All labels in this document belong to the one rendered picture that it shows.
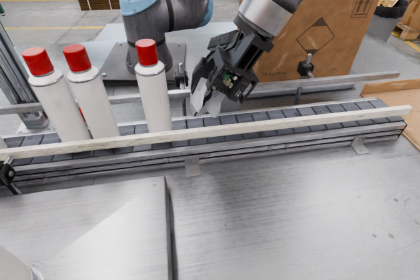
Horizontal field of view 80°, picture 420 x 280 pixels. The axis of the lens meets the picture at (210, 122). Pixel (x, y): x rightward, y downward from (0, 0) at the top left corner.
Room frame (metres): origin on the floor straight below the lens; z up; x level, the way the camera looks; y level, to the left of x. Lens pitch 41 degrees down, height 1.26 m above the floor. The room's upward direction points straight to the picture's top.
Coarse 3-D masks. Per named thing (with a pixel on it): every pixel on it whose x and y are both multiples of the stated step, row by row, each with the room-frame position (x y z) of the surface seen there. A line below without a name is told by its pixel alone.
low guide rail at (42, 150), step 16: (336, 112) 0.42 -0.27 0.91; (352, 112) 0.42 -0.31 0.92; (368, 112) 0.42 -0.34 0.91; (384, 112) 0.43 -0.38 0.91; (400, 112) 0.43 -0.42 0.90; (192, 128) 0.37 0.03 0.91; (208, 128) 0.37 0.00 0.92; (224, 128) 0.37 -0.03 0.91; (240, 128) 0.37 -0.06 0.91; (256, 128) 0.38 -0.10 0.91; (272, 128) 0.38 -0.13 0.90; (48, 144) 0.32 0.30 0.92; (64, 144) 0.32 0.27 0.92; (80, 144) 0.32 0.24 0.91; (96, 144) 0.33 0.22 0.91; (112, 144) 0.33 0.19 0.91; (128, 144) 0.34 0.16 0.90; (0, 160) 0.30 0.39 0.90
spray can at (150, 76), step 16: (144, 48) 0.38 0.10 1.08; (144, 64) 0.37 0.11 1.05; (160, 64) 0.39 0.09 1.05; (144, 80) 0.37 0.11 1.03; (160, 80) 0.37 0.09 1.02; (144, 96) 0.37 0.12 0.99; (160, 96) 0.37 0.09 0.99; (144, 112) 0.38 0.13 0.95; (160, 112) 0.37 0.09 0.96; (160, 128) 0.37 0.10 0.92
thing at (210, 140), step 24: (192, 120) 0.43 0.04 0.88; (216, 120) 0.43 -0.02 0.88; (240, 120) 0.43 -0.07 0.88; (264, 120) 0.43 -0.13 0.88; (360, 120) 0.43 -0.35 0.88; (384, 120) 0.43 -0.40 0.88; (24, 144) 0.36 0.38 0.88; (144, 144) 0.36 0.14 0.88; (168, 144) 0.36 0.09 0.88; (192, 144) 0.36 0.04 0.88
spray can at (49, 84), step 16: (32, 48) 0.37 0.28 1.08; (32, 64) 0.34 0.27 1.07; (48, 64) 0.36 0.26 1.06; (32, 80) 0.34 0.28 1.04; (48, 80) 0.34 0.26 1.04; (64, 80) 0.37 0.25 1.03; (48, 96) 0.34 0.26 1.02; (64, 96) 0.35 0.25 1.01; (48, 112) 0.34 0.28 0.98; (64, 112) 0.34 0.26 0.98; (80, 112) 0.37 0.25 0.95; (64, 128) 0.34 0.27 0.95; (80, 128) 0.35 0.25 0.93
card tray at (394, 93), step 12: (372, 84) 0.61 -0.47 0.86; (384, 84) 0.61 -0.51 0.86; (396, 84) 0.62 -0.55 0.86; (408, 84) 0.63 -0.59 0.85; (372, 96) 0.59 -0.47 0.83; (384, 96) 0.59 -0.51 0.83; (396, 96) 0.59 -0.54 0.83; (408, 96) 0.59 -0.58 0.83; (408, 120) 0.49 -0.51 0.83; (408, 132) 0.44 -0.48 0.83
